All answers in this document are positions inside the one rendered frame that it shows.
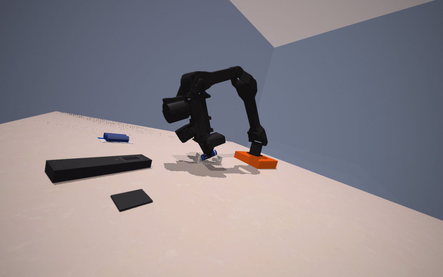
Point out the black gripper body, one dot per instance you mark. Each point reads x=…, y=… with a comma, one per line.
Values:
x=208, y=140

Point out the blue cylindrical battery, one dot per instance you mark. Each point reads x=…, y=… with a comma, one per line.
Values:
x=204, y=156

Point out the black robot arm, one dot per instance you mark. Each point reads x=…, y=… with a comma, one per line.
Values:
x=193, y=86

